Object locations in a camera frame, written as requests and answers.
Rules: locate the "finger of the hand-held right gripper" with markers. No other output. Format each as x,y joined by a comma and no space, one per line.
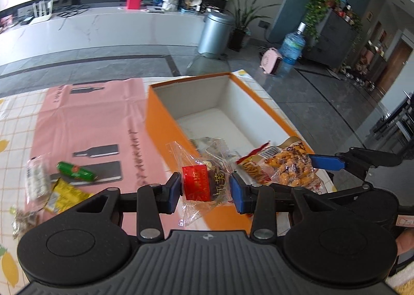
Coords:
349,192
326,162

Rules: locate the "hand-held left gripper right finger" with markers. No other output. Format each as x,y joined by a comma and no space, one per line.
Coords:
237,191

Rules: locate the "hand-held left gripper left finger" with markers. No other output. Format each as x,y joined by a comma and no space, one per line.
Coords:
174,193

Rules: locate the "clear packet with red label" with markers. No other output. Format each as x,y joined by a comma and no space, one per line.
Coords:
195,186

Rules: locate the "red fries snack packet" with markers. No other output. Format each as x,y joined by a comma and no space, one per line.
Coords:
252,165

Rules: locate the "brown peanut snack packet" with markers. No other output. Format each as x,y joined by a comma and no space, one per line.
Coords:
291,165

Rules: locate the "orange cardboard box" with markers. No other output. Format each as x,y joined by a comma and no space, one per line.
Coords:
161,120

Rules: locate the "person's right hand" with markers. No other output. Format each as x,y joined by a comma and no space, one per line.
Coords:
405,240

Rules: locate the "black glass dining table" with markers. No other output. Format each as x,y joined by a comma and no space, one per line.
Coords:
394,120

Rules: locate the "green sausage packet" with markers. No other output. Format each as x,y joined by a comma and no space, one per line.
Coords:
76,170

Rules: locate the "yellow snack packet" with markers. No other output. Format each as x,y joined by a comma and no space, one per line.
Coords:
64,194

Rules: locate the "pink space heater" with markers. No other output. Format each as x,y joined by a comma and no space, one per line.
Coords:
270,61

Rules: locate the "blue water jug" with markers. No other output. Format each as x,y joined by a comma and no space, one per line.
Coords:
292,47

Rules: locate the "grey cabinet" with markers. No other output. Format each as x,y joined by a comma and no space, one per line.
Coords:
336,43

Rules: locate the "pink table mat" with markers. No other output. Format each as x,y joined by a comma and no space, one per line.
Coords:
81,114

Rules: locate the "clear packet of white candies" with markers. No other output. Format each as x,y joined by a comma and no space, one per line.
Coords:
37,178

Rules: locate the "potted plant in black pot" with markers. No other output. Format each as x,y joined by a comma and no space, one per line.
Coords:
237,41

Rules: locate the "clear packet of dark seeds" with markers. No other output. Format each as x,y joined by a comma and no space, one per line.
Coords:
24,220

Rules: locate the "silver trash can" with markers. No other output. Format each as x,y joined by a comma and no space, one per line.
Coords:
215,35

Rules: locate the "white marble television console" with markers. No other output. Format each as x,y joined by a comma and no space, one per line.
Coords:
113,30

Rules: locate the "red cube box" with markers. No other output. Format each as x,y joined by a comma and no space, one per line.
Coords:
133,1

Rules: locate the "white router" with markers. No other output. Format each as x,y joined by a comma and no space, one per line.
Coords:
43,17

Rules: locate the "pink photo frame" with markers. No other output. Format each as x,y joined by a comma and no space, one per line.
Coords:
5,22

